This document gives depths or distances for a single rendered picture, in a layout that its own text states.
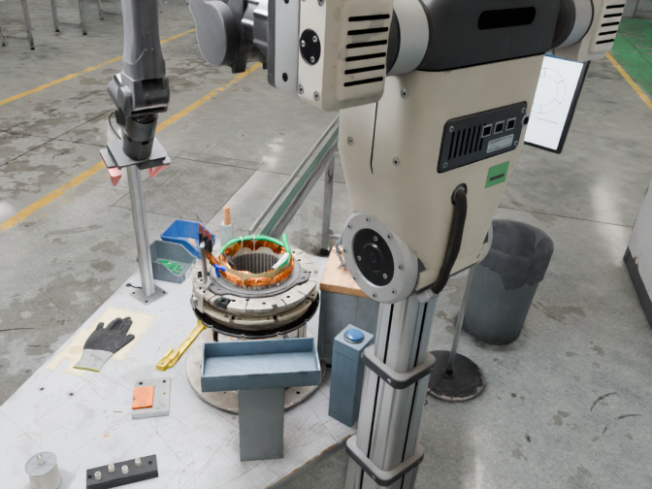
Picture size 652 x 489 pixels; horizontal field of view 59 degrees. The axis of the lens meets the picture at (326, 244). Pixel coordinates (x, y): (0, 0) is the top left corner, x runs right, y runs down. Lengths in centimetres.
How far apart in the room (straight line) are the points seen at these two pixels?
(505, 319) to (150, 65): 232
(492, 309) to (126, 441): 198
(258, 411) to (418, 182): 72
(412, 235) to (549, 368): 232
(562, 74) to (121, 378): 162
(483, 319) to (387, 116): 235
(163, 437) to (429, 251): 89
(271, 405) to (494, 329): 192
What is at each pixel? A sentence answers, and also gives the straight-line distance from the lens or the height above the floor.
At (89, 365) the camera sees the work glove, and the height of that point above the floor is 79.
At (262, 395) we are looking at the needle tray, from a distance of 129.
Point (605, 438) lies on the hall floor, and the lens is 287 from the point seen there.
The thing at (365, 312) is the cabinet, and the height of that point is 99.
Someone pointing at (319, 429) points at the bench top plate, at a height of 78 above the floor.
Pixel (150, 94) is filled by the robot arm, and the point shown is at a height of 160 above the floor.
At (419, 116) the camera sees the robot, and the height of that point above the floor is 168.
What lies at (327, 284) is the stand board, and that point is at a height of 106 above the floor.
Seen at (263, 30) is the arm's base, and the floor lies 178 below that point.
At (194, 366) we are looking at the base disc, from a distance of 164.
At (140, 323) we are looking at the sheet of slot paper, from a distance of 185.
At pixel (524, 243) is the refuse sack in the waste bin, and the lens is 314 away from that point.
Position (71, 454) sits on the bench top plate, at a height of 78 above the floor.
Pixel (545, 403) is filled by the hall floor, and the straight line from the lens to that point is 291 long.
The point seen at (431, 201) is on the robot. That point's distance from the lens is 80.
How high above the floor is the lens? 190
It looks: 30 degrees down
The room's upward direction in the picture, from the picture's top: 4 degrees clockwise
